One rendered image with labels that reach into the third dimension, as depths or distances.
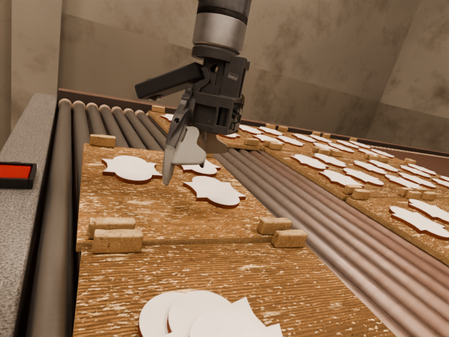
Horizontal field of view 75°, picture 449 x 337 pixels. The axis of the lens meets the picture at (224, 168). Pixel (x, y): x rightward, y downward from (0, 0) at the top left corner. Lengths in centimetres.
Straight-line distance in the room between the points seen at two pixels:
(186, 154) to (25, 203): 27
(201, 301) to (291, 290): 14
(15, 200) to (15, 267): 17
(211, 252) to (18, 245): 25
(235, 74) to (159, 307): 31
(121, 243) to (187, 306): 12
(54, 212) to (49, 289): 16
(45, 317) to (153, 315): 10
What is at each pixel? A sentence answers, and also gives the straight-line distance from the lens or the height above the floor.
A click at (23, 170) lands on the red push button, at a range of 64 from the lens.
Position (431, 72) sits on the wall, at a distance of 564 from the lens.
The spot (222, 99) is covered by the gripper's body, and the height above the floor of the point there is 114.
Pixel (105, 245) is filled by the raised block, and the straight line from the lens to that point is 39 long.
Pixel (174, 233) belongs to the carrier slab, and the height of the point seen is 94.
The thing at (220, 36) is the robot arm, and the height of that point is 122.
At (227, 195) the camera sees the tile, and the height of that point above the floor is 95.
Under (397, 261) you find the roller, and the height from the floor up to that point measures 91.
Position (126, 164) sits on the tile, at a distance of 66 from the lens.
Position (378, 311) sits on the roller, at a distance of 50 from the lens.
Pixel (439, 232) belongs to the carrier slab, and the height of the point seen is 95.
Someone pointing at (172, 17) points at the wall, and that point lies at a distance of 310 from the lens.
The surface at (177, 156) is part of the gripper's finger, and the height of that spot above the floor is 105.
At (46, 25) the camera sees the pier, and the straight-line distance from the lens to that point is 275.
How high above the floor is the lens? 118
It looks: 18 degrees down
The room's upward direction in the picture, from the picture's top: 14 degrees clockwise
